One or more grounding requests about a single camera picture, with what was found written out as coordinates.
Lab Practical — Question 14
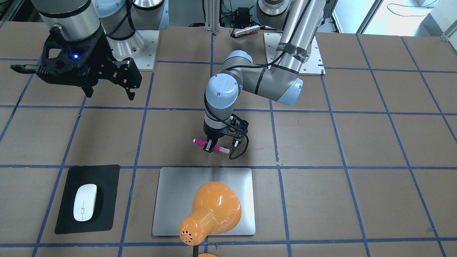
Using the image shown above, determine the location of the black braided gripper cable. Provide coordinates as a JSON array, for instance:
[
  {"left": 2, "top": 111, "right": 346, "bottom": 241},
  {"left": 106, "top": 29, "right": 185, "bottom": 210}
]
[{"left": 204, "top": 0, "right": 311, "bottom": 160}]

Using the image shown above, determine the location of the silver laptop notebook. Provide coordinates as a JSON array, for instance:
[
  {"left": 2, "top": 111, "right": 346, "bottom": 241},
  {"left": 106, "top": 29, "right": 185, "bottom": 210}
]
[{"left": 152, "top": 167, "right": 256, "bottom": 236}]

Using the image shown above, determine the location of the black mousepad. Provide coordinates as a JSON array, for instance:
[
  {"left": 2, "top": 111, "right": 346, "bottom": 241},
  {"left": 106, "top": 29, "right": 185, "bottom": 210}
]
[{"left": 55, "top": 165, "right": 120, "bottom": 234}]

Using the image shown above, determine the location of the white computer mouse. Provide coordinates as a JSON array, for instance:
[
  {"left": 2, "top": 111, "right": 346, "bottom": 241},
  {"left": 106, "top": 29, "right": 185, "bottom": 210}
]
[{"left": 73, "top": 184, "right": 97, "bottom": 222}]

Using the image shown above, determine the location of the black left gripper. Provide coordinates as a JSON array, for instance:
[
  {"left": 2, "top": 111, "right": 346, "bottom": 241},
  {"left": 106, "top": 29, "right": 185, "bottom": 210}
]
[{"left": 203, "top": 114, "right": 249, "bottom": 153}]

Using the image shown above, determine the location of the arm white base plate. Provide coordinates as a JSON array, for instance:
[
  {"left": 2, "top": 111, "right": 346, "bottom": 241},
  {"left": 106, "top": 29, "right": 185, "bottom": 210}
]
[
  {"left": 263, "top": 33, "right": 326, "bottom": 76},
  {"left": 107, "top": 30, "right": 160, "bottom": 71}
]

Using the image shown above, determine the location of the black power adapter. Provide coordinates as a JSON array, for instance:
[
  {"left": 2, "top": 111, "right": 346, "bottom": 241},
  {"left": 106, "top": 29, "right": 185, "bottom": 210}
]
[{"left": 235, "top": 7, "right": 250, "bottom": 23}]

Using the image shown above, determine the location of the orange desk lamp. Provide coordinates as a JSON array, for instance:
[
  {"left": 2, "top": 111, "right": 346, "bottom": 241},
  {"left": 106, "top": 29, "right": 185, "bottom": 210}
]
[{"left": 179, "top": 182, "right": 242, "bottom": 257}]

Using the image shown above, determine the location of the pink pen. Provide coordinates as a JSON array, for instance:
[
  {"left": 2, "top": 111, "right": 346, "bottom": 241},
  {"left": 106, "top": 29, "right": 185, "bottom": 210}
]
[{"left": 193, "top": 138, "right": 230, "bottom": 153}]

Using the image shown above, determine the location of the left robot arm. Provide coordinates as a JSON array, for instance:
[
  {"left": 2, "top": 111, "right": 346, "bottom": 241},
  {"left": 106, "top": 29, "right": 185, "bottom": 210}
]
[{"left": 203, "top": 0, "right": 326, "bottom": 159}]

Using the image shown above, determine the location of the aluminium frame post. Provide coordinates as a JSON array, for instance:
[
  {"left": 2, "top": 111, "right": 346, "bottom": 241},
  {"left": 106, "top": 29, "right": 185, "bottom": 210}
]
[{"left": 204, "top": 0, "right": 220, "bottom": 34}]

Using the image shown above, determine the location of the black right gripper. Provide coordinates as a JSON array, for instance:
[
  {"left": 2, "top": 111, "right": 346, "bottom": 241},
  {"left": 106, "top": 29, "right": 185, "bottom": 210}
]
[{"left": 11, "top": 26, "right": 142, "bottom": 101}]

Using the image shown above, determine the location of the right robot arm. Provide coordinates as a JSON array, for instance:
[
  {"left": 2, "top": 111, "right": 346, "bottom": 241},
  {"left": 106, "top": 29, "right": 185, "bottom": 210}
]
[{"left": 10, "top": 0, "right": 169, "bottom": 101}]

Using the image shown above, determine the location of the silver metal cylinder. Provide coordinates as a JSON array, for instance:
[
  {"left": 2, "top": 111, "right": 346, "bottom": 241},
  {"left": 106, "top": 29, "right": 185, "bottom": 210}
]
[{"left": 230, "top": 25, "right": 261, "bottom": 39}]

